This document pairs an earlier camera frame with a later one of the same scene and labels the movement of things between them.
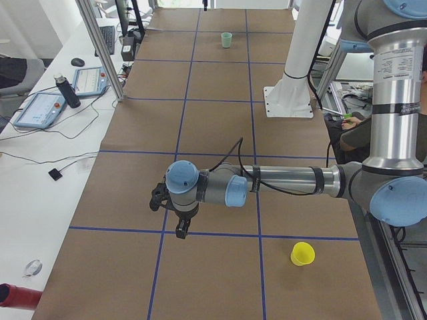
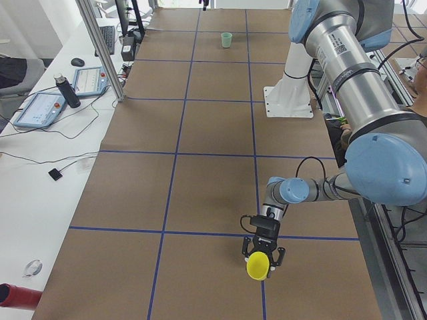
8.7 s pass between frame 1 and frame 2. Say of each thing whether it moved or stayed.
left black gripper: moved
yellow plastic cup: moved
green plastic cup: stayed
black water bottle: stayed
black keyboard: stayed
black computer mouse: stayed
